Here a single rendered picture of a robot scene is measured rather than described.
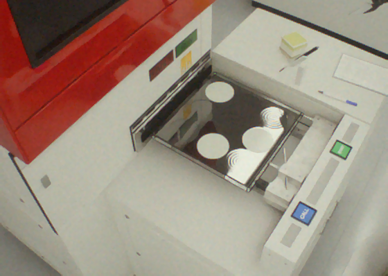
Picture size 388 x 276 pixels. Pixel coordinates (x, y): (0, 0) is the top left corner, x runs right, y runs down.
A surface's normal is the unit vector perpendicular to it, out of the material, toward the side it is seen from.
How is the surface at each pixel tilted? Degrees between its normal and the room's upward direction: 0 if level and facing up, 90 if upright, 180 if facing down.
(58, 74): 90
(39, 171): 90
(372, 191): 0
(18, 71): 90
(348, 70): 0
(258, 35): 0
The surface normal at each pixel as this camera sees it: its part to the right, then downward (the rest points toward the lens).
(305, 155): 0.01, -0.65
